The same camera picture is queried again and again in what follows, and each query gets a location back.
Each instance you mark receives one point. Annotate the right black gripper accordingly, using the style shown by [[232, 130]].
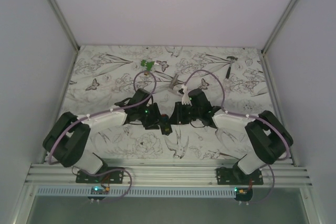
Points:
[[177, 116]]

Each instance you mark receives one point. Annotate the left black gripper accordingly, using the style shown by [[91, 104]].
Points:
[[154, 108]]

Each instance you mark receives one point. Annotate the black fuse box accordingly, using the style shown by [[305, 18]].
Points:
[[165, 126]]

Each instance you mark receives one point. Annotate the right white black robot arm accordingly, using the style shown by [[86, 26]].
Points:
[[268, 137]]

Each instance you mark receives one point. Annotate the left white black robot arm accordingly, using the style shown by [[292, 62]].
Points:
[[67, 140]]

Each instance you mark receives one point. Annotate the silver clip with blue knob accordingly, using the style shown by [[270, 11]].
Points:
[[175, 87]]

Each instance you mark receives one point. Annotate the green circuit board connector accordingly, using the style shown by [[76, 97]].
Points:
[[148, 65]]

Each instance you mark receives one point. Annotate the floral printed table mat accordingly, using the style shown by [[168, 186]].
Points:
[[104, 75]]

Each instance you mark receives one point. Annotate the small black hammer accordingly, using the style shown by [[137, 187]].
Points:
[[232, 60]]

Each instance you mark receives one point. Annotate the left controller board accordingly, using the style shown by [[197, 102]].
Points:
[[97, 193]]

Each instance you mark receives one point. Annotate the controller board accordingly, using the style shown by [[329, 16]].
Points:
[[97, 193], [243, 194]]

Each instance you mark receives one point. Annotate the right controller board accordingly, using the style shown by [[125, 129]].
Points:
[[243, 194]]

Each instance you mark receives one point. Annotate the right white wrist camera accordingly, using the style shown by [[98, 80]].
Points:
[[185, 98]]

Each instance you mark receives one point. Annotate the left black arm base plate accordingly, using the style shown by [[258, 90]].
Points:
[[114, 177]]

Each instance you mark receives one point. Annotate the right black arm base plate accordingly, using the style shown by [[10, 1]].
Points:
[[234, 176]]

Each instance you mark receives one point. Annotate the aluminium mounting rail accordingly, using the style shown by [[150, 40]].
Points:
[[173, 173]]

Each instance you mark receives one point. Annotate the slotted grey cable duct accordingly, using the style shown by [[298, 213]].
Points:
[[117, 191]]

